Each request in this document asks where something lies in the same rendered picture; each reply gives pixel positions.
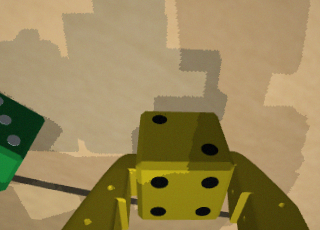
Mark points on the yellow die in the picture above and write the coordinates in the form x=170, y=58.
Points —
x=183, y=166

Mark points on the green die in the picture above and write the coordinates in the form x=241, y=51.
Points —
x=19, y=127

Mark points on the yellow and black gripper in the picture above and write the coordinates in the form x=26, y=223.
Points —
x=255, y=202

